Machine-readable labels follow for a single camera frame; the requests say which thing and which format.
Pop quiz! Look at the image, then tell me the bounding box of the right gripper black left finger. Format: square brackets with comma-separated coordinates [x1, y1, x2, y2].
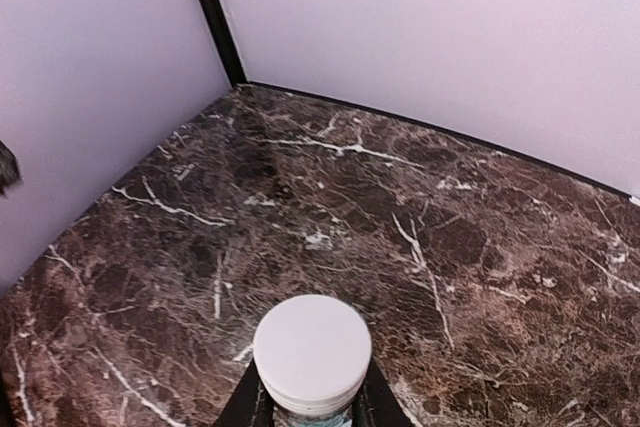
[214, 361, 274, 427]

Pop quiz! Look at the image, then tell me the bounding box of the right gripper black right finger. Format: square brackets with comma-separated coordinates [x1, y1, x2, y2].
[352, 361, 413, 427]

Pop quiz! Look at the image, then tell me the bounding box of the white green glue stick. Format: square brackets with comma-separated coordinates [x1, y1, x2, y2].
[253, 294, 372, 426]

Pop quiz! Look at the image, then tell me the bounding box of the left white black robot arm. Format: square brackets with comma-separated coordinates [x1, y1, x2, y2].
[0, 142, 22, 196]

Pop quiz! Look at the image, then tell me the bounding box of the left black frame post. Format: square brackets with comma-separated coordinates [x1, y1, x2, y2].
[199, 0, 248, 86]

